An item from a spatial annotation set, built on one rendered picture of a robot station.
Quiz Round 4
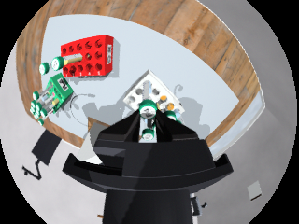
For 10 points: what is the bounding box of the green test tube rack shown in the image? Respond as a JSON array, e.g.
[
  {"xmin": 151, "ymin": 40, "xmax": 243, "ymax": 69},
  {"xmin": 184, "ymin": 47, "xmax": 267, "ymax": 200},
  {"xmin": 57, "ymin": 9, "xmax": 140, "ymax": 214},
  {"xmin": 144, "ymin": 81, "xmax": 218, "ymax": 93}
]
[{"xmin": 48, "ymin": 73, "xmax": 74, "ymax": 114}]

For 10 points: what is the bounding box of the red test tube rack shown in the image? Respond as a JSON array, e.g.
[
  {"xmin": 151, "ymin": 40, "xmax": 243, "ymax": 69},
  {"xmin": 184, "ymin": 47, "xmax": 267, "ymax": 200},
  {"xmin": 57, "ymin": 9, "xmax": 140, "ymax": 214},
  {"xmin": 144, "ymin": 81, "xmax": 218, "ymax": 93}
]
[{"xmin": 61, "ymin": 35, "xmax": 114, "ymax": 77}]

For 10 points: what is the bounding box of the white tube rack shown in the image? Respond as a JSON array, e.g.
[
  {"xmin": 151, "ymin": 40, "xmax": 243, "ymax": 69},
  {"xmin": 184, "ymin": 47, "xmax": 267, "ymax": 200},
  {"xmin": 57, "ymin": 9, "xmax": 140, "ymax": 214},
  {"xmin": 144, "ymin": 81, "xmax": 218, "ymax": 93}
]
[{"xmin": 123, "ymin": 70, "xmax": 185, "ymax": 114}]

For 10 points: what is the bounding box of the conical tube with yellow liquid and green cap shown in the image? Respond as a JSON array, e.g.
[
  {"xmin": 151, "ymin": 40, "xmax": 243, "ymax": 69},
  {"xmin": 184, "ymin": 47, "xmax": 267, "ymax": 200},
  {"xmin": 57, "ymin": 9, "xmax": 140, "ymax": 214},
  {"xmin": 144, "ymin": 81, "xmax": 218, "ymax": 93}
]
[{"xmin": 51, "ymin": 53, "xmax": 83, "ymax": 71}]

